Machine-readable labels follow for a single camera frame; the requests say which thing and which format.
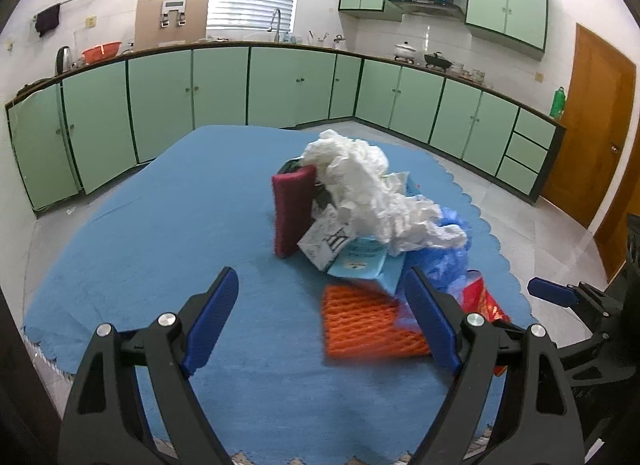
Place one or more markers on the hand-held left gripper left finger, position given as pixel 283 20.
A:
pixel 212 315

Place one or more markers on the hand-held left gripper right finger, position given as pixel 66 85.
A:
pixel 430 317

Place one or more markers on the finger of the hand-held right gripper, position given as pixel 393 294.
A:
pixel 550 291

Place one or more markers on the red packet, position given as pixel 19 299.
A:
pixel 480 300

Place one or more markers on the blue plastic bag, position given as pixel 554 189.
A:
pixel 450 255

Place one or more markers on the orange foam net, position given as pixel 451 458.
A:
pixel 360 320

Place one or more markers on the light blue carton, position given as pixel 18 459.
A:
pixel 362 257

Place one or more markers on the white printed carton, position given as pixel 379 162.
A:
pixel 325 240

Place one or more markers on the maroon sponge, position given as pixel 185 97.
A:
pixel 292 210

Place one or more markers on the white plastic bag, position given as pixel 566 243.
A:
pixel 360 170

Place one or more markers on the blue tablecloth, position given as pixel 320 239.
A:
pixel 175 245

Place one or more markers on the wooden door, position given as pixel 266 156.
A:
pixel 590 130
pixel 620 230

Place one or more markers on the green bottle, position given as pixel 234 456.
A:
pixel 557 104

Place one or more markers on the green base cabinets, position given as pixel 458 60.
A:
pixel 160 105

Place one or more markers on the row of glass jars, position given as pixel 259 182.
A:
pixel 470 73

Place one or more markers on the black wok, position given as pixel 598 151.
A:
pixel 437 61

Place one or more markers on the white pot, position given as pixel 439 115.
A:
pixel 404 51

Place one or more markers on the red basin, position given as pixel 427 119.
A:
pixel 101 52

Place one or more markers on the steel kettle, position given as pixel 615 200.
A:
pixel 62 62

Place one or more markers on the brown cardboard panel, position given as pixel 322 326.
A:
pixel 147 25

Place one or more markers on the metal faucet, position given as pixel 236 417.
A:
pixel 276 20

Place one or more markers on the white water purifier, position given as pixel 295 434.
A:
pixel 173 10

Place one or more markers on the black range hood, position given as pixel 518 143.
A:
pixel 425 6

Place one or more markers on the dark cloth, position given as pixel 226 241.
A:
pixel 47 20

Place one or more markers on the green wall cabinets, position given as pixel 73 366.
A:
pixel 520 10

